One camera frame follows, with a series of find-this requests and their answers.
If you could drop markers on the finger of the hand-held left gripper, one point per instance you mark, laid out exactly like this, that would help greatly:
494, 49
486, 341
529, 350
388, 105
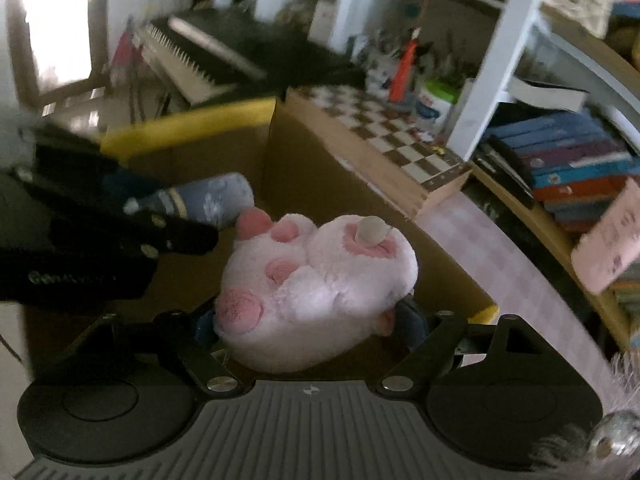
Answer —
150, 232
90, 165

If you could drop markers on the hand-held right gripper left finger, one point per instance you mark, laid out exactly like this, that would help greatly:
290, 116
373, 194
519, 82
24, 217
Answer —
201, 329

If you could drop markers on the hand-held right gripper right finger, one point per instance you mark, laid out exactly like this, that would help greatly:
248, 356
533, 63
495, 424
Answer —
411, 324

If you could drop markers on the grey-blue patterned fabric roll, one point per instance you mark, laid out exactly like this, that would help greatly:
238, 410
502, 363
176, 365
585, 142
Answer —
220, 200

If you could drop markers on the pink plush toy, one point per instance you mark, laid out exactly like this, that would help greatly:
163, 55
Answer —
320, 290

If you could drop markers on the cardboard box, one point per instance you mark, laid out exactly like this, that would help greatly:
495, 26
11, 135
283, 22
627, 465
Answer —
310, 180

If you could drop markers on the pink checkered tablecloth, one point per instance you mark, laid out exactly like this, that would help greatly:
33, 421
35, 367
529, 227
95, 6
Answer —
500, 260

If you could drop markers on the small red flag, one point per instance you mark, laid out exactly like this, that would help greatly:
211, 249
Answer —
125, 55

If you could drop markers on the black electronic keyboard piano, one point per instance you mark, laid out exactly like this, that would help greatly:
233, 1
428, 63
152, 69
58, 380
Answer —
240, 45

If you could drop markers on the wooden chessboard box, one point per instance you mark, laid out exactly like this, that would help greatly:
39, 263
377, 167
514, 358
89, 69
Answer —
380, 130

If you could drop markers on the pink pencil case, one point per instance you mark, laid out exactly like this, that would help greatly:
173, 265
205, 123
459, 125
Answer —
610, 245

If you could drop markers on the colourful thin books row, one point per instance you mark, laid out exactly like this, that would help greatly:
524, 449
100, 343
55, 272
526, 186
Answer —
627, 305

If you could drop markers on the white jar green lid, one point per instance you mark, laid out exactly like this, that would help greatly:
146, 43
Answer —
435, 105

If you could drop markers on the stack of blue books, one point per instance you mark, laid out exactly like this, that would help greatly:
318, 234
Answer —
565, 160

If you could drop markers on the silver fluffy bauble ornament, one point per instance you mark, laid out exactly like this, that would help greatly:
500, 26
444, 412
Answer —
612, 435

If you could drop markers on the white pen holder cup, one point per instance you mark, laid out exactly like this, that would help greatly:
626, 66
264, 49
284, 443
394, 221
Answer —
382, 77

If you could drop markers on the red orange bottle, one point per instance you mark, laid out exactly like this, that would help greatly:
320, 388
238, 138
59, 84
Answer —
404, 70

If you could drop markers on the white shelf unit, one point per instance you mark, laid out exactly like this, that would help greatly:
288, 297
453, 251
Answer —
492, 75

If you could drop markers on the thick black covered book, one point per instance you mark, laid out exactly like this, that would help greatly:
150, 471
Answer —
547, 94

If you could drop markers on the white carton box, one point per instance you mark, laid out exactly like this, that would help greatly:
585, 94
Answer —
322, 20

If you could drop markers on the small blue white box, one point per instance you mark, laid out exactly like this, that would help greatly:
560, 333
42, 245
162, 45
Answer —
360, 49

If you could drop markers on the glass door brown frame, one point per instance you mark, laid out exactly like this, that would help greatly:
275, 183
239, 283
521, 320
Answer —
55, 25

